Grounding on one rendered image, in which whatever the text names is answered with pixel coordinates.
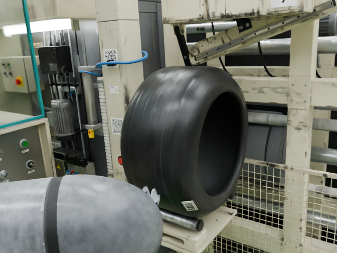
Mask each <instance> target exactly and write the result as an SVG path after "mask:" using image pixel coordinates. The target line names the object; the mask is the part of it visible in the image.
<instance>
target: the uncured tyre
mask: <svg viewBox="0 0 337 253"><path fill-rule="evenodd" d="M247 142H248V112H247V105H246V101H245V97H244V94H243V92H242V90H241V88H240V86H239V85H238V83H237V82H236V81H235V80H234V79H233V78H232V76H231V75H230V74H229V73H228V72H226V71H225V70H223V69H220V68H217V67H213V66H169V67H166V68H163V69H160V70H157V71H155V72H154V73H152V74H151V75H149V76H148V77H147V78H146V79H145V80H144V81H143V82H142V84H141V85H140V86H139V88H138V89H137V91H136V92H135V94H134V96H133V97H132V99H131V101H130V103H129V105H128V107H127V110H126V113H125V116H124V119H123V123H122V128H121V137H120V151H121V159H122V164H123V168H124V172H125V175H126V178H127V181H128V183H129V184H132V185H134V186H136V187H138V188H140V189H141V190H142V189H143V187H145V186H146V187H148V190H149V193H150V195H151V191H152V189H156V193H157V194H159V195H160V201H159V204H158V207H159V208H163V209H166V210H169V211H172V212H175V213H178V214H182V215H185V216H188V217H202V216H206V215H208V214H210V213H212V212H213V211H215V210H216V209H218V208H219V207H221V206H222V205H223V204H224V203H225V202H226V201H227V200H228V198H229V197H230V195H231V194H232V192H233V190H234V188H235V186H236V184H237V182H238V180H239V177H240V174H241V171H242V168H243V164H244V160H245V155H246V150H247ZM184 201H193V202H194V204H195V205H196V207H197V209H198V210H194V211H187V210H186V209H185V207H184V206H183V204H182V203H181V202H184Z"/></svg>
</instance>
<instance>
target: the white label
mask: <svg viewBox="0 0 337 253"><path fill-rule="evenodd" d="M181 203H182V204H183V206H184V207H185V209H186V210H187V211H194V210H198V209H197V207H196V205H195V204H194V202H193V201H184V202H181Z"/></svg>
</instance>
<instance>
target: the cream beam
mask: <svg viewBox="0 0 337 253"><path fill-rule="evenodd" d="M313 7H314V0H297V6H288V7H278V8H271V0H161V10H162V23H163V24H175V23H187V24H195V23H207V22H219V21H231V20H233V19H240V18H248V19H252V18H263V17H275V16H288V15H300V14H310V13H312V10H313Z"/></svg>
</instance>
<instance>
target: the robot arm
mask: <svg viewBox="0 0 337 253"><path fill-rule="evenodd" d="M159 201H160V195H159V194H157V193H156V189H152V191H151V195H150V193H149V190H148V187H146V186H145V187H143V189H142V190H141V189H140V188H138V187H136V186H134V185H132V184H129V183H127V182H124V181H121V180H117V179H114V178H109V177H103V176H96V175H78V174H74V175H65V176H63V177H50V178H41V179H32V180H22V181H13V182H4V183H0V253H157V251H158V249H159V247H160V245H161V241H162V236H163V220H162V215H161V213H160V210H159V208H158V204H159Z"/></svg>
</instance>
